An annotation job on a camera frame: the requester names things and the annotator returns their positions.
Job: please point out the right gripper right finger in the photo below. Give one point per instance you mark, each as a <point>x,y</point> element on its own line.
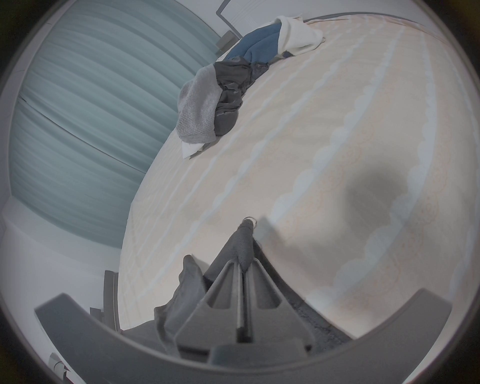
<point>273,311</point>

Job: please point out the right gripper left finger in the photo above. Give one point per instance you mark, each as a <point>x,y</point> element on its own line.
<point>210,311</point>

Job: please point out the dark grey garment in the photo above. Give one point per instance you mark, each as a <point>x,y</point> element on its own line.
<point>246,243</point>
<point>228,101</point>

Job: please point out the bed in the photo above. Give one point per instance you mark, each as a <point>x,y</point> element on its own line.
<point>337,112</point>

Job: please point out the grey checked garment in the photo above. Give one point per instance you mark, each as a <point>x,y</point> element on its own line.
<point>197,108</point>

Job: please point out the blue-green curtain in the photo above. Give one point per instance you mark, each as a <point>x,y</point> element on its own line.
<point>86,112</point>

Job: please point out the blue garment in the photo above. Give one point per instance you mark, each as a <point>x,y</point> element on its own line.
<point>258,43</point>

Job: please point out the white garment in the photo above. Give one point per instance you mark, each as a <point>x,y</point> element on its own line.
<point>300,35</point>

